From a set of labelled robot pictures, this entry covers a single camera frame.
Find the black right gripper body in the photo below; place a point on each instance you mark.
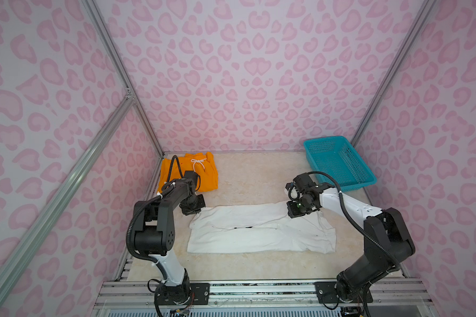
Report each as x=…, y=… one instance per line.
x=299, y=207

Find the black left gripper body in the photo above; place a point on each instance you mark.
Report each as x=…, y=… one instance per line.
x=194, y=205

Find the orange shorts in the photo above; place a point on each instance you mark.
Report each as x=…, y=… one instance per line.
x=203, y=164

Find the white patterned garment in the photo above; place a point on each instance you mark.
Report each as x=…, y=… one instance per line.
x=259, y=228

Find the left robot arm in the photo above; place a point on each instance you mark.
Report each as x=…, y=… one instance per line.
x=151, y=236

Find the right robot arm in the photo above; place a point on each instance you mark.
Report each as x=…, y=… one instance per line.
x=387, y=241

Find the teal plastic laundry basket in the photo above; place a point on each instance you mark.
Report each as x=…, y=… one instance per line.
x=337, y=157

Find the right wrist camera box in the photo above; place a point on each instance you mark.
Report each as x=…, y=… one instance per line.
x=304, y=183

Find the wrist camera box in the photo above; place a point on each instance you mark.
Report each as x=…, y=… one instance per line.
x=193, y=178
x=304, y=183

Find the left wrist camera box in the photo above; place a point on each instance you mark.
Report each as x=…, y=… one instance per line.
x=193, y=178

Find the aluminium frame post left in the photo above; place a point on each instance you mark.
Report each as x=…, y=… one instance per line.
x=104, y=35

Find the aluminium frame post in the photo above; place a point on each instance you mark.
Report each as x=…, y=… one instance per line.
x=422, y=18
x=104, y=35

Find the aluminium frame post right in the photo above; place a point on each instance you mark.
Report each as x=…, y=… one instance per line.
x=422, y=18

